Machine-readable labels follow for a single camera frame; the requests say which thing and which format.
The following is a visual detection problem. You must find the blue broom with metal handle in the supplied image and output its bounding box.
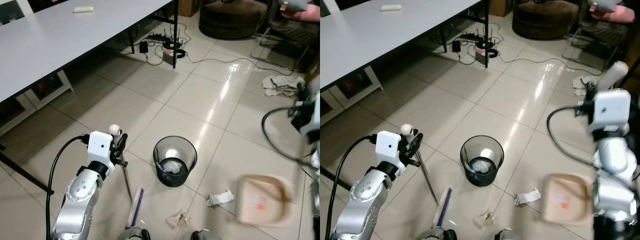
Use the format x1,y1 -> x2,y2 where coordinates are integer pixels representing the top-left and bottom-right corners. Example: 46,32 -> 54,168
400,124 -> 453,228
109,124 -> 146,230

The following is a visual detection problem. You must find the beige long-handled dustpan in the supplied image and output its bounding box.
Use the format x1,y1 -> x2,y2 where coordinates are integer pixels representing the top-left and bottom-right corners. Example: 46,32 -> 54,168
542,61 -> 630,228
235,62 -> 321,228

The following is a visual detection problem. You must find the grey floor rag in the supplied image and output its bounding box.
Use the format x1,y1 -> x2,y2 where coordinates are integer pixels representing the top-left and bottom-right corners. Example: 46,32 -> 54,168
261,74 -> 306,98
571,74 -> 601,97

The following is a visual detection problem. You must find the clear crumpled plastic wad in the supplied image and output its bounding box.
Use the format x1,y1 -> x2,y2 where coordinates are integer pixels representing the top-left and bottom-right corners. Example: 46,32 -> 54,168
469,158 -> 496,174
161,159 -> 188,175

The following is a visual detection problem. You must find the black mesh waste bin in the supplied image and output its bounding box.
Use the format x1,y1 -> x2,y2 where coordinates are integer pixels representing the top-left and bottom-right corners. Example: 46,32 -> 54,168
460,135 -> 505,187
153,135 -> 198,188

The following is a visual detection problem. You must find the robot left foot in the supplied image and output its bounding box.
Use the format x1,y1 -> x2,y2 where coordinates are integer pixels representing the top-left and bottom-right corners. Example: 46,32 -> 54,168
416,227 -> 457,240
117,226 -> 151,240

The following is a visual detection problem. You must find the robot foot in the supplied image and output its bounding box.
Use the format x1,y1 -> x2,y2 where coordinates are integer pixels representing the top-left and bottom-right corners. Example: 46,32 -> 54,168
191,229 -> 221,240
495,228 -> 523,240
117,226 -> 151,240
416,227 -> 457,240

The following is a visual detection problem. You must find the white low cabinet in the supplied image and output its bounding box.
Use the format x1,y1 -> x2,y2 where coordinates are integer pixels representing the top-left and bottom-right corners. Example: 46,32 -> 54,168
320,65 -> 384,126
0,70 -> 74,136

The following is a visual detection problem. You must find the beige crumpled paper scrap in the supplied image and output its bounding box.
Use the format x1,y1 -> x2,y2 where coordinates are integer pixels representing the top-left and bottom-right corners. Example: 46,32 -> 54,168
166,209 -> 192,229
474,209 -> 499,229

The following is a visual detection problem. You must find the pink cushion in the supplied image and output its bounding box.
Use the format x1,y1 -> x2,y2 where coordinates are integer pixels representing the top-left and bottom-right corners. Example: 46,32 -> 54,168
280,4 -> 321,23
590,5 -> 640,23

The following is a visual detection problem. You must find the brown round ottoman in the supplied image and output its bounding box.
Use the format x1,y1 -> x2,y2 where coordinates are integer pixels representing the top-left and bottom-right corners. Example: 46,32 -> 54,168
199,0 -> 269,40
511,0 -> 581,40

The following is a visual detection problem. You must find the white crumpled paper scrap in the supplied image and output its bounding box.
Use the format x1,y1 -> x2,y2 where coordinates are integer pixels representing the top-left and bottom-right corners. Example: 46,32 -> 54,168
207,189 -> 235,208
514,188 -> 542,206

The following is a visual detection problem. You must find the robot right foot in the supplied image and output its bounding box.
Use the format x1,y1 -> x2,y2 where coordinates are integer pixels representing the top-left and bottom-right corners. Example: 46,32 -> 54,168
191,229 -> 221,240
495,228 -> 523,240

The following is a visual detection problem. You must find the cardboard box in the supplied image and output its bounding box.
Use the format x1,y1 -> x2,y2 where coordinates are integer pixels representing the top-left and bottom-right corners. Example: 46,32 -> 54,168
489,0 -> 513,18
178,0 -> 201,18

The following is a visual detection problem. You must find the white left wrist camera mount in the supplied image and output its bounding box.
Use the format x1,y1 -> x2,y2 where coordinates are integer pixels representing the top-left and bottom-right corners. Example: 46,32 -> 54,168
87,131 -> 116,167
374,130 -> 404,170

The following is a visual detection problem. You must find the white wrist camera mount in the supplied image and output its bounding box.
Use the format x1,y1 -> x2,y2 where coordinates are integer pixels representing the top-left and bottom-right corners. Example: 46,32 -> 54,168
374,130 -> 404,170
87,131 -> 116,167
589,89 -> 632,133

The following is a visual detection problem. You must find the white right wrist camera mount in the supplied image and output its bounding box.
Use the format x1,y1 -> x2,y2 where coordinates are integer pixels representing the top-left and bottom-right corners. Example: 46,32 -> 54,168
589,89 -> 632,133

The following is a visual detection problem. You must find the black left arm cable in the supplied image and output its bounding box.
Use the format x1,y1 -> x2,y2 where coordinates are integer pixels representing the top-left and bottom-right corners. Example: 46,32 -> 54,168
46,134 -> 91,240
325,134 -> 377,240

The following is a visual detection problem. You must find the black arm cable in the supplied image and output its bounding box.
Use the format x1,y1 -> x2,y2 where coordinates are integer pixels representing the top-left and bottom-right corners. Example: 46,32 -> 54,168
261,106 -> 313,168
325,134 -> 377,240
46,134 -> 91,240
546,106 -> 601,168

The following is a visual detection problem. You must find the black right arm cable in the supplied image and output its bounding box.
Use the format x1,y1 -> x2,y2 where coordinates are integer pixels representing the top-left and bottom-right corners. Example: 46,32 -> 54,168
261,106 -> 313,168
546,106 -> 601,168

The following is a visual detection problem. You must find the metal frame chair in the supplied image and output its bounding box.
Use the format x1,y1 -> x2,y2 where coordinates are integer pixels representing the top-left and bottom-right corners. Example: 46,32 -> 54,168
250,0 -> 321,72
561,0 -> 640,72

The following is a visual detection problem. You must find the thin white floor cable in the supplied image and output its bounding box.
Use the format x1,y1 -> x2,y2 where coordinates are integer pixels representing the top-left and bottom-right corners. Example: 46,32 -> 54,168
146,45 -> 266,72
459,44 -> 592,77

